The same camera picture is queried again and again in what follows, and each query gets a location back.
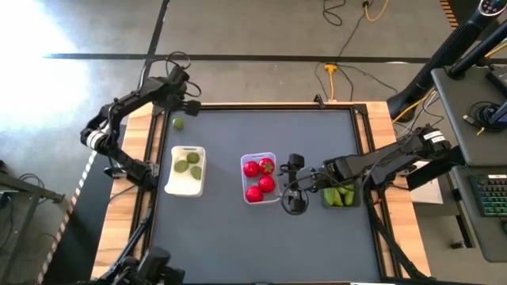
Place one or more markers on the black mounted device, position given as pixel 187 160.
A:
pixel 154 261

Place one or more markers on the black aluminium table frame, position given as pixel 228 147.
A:
pixel 257 106

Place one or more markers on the black floor mat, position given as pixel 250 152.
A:
pixel 79 245

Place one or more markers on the black pole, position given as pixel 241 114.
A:
pixel 479 49

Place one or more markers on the grey translucent plastic basket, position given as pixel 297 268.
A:
pixel 341 207

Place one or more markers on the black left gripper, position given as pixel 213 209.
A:
pixel 176 89

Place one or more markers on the green bag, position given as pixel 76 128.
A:
pixel 328 196
pixel 338 198

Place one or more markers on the striped hazard tape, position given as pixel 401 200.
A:
pixel 65 221

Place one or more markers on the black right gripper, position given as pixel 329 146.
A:
pixel 307 178

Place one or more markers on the black support bar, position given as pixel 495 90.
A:
pixel 435 168

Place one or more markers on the clear plastic basket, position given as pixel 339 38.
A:
pixel 273 198

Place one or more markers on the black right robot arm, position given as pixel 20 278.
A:
pixel 368 162

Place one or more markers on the green plush lime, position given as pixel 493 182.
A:
pixel 193 158
pixel 178 124
pixel 181 166
pixel 196 172

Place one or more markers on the black frame strut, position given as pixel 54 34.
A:
pixel 136 237
pixel 390 245

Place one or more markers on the grey desk frame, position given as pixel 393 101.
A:
pixel 24 188

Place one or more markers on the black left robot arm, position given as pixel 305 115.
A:
pixel 119 105

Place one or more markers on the black clamp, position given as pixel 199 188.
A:
pixel 319 102

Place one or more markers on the black tower fan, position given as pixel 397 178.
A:
pixel 447 51

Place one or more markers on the green plush cucumber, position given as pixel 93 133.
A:
pixel 344 188
pixel 348 198

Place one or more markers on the backlit black keyboard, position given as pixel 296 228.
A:
pixel 491 196

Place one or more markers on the grey desk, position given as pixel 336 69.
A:
pixel 459 118
pixel 487 237

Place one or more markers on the white plastic basket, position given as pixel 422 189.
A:
pixel 184 188

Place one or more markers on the white paper sheet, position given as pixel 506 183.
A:
pixel 428 190

